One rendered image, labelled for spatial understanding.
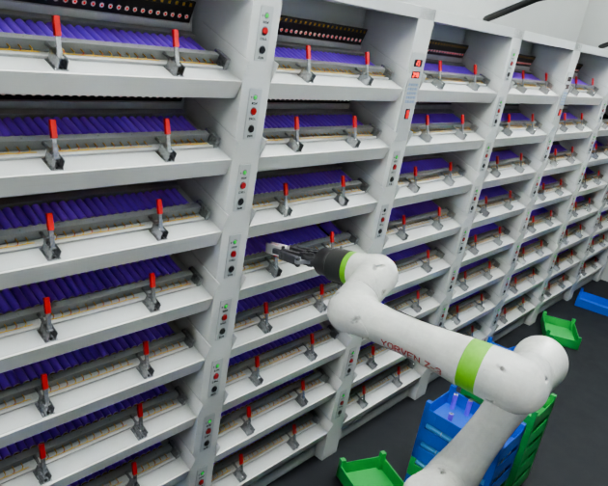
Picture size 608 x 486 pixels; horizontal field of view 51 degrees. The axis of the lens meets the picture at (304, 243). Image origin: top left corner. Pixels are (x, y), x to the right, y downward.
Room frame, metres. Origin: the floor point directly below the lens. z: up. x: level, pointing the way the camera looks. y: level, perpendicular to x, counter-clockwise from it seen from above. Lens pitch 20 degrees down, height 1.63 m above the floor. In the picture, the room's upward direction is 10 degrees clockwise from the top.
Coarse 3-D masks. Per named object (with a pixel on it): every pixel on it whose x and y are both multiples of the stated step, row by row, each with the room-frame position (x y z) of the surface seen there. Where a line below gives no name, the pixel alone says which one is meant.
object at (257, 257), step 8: (312, 240) 1.94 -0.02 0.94; (320, 240) 1.97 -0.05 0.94; (328, 240) 1.99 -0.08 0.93; (336, 240) 2.03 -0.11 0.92; (344, 240) 2.07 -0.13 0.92; (248, 256) 1.71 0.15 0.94; (256, 256) 1.72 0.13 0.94; (264, 256) 1.75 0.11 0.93; (272, 256) 1.78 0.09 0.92; (248, 264) 1.69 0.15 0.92
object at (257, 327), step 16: (288, 288) 1.93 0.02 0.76; (304, 288) 1.97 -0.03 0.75; (320, 288) 1.94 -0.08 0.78; (336, 288) 2.07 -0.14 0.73; (240, 304) 1.77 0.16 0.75; (256, 304) 1.79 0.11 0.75; (272, 304) 1.82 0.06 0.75; (288, 304) 1.87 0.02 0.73; (304, 304) 1.93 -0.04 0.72; (320, 304) 1.93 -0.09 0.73; (240, 320) 1.71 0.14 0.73; (256, 320) 1.75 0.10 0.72; (272, 320) 1.78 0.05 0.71; (288, 320) 1.81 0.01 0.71; (304, 320) 1.85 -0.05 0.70; (320, 320) 1.93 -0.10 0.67; (240, 336) 1.66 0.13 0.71; (256, 336) 1.68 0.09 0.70; (272, 336) 1.73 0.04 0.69; (240, 352) 1.64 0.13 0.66
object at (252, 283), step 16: (336, 224) 2.15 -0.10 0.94; (352, 224) 2.11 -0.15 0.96; (352, 240) 2.08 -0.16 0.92; (368, 240) 2.07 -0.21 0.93; (256, 272) 1.69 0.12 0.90; (288, 272) 1.76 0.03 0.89; (304, 272) 1.81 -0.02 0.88; (240, 288) 1.59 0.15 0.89; (256, 288) 1.65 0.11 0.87; (272, 288) 1.71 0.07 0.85
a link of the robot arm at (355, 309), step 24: (360, 288) 1.42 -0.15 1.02; (336, 312) 1.38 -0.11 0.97; (360, 312) 1.36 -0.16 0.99; (384, 312) 1.35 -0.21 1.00; (360, 336) 1.36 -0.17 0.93; (384, 336) 1.32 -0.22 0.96; (408, 336) 1.29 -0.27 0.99; (432, 336) 1.28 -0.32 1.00; (456, 336) 1.27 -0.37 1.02; (432, 360) 1.25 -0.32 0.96; (456, 360) 1.22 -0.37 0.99
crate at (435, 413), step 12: (444, 396) 2.09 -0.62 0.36; (432, 408) 2.03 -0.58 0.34; (444, 408) 2.08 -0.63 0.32; (456, 408) 2.10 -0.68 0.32; (432, 420) 1.96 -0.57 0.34; (444, 420) 1.93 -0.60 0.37; (456, 420) 2.01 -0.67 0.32; (444, 432) 1.92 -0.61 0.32; (456, 432) 1.90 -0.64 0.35; (516, 432) 1.95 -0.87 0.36; (516, 444) 1.93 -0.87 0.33; (504, 456) 1.84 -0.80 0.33
